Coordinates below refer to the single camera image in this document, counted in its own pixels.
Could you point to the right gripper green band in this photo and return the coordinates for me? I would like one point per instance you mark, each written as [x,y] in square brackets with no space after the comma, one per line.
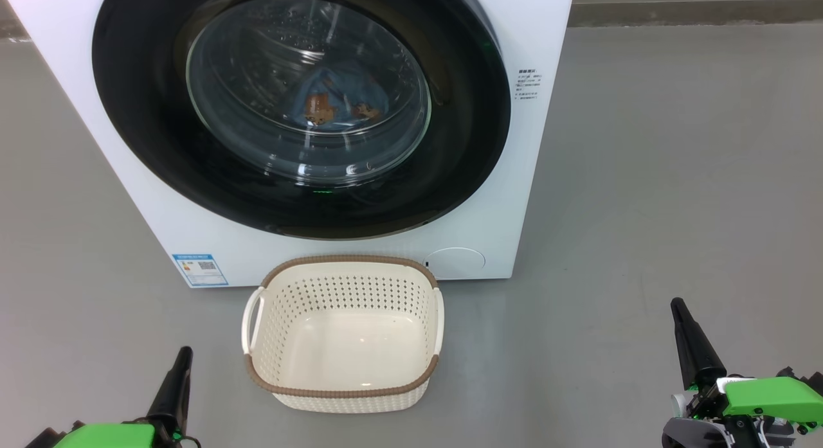
[771,400]

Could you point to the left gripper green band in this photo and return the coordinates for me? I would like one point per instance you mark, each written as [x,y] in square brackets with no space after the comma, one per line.
[109,436]

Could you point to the dark round glass washer door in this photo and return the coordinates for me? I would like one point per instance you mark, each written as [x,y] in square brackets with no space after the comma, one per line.
[148,126]

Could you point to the blue garment with orange cartoons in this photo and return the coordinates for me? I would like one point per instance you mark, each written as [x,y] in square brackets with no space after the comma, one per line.
[341,94]

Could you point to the white front-load washing machine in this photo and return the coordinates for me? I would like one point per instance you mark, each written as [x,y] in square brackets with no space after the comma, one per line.
[546,114]

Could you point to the perforated steel washer drum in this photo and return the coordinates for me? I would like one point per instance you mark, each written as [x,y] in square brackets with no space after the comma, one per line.
[270,62]

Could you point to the blue energy label sticker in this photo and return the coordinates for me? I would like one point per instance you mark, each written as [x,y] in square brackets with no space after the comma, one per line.
[200,269]

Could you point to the cream perforated laundry basket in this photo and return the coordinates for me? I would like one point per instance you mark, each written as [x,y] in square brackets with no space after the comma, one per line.
[347,345]

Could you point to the round white filter cover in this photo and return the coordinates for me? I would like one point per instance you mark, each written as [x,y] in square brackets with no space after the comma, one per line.
[456,263]

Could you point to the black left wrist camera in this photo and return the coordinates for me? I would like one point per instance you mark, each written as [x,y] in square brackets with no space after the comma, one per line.
[42,440]

